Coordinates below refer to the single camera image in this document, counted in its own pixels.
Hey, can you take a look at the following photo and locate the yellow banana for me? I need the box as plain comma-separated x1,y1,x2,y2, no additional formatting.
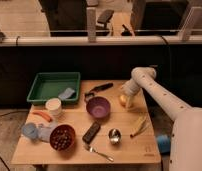
130,116,147,138

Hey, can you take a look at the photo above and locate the black handled peeler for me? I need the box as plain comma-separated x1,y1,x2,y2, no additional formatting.
84,83,113,98

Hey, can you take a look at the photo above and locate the red bowl with beans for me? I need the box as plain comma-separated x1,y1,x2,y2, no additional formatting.
50,124,76,151

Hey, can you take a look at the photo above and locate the purple bowl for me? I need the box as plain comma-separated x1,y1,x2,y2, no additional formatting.
86,96,111,119

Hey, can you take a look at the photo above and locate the orange yellow apple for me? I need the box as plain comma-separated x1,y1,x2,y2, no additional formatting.
119,95,127,107

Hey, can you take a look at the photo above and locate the green plastic tray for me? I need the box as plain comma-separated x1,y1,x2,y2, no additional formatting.
27,72,81,105

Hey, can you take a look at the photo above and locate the wooden table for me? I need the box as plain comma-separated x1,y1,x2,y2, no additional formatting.
12,80,161,165

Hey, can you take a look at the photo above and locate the silver fork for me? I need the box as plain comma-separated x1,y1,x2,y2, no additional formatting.
84,144,114,162

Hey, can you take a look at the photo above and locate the black remote control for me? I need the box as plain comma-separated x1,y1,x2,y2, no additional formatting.
82,122,101,144

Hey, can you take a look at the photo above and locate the shiny metal cup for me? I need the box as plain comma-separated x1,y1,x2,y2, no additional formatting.
108,129,121,145

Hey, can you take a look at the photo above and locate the black office chair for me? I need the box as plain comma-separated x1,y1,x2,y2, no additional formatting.
97,9,114,29

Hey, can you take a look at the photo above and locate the clear plastic bag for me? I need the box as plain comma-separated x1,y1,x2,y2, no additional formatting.
38,122,57,142

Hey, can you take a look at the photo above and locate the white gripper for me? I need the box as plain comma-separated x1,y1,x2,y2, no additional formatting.
121,79,140,109

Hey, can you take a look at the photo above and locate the orange carrot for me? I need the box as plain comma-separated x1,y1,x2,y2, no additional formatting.
32,111,52,122

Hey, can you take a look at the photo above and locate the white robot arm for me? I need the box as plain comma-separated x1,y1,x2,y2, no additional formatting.
121,67,202,171

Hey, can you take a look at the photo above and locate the blue grey sponge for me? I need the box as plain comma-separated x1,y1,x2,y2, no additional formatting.
58,88,75,100

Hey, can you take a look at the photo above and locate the white paper cup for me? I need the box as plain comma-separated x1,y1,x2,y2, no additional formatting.
45,98,62,117

